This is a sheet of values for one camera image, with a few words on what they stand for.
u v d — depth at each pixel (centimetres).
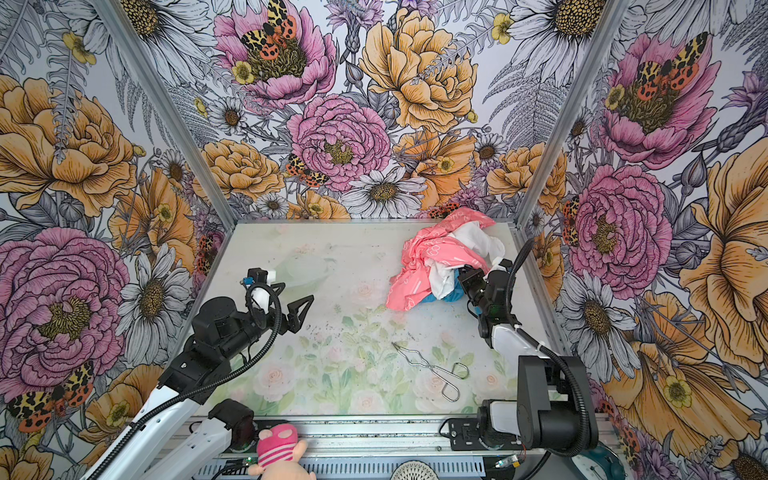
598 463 64
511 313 66
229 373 56
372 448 74
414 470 68
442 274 89
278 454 66
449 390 81
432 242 94
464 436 74
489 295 70
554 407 43
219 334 53
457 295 96
